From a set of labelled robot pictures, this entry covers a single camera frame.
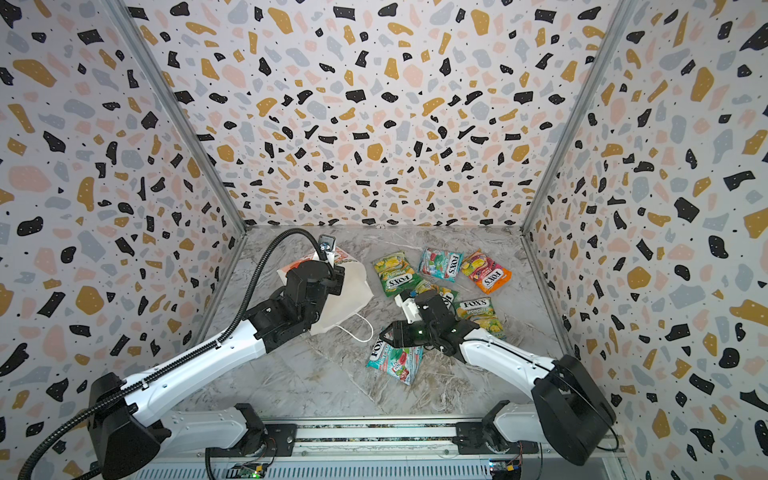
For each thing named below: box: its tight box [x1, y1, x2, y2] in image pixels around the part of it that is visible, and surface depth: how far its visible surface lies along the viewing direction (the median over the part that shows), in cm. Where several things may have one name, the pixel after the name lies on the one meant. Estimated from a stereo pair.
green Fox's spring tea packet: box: [371, 252, 422, 297], surface depth 107 cm
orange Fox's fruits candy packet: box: [461, 249, 512, 295], surface depth 108 cm
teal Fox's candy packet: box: [419, 247, 464, 283], surface depth 108 cm
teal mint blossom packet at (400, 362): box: [366, 341, 425, 386], surface depth 86 cm
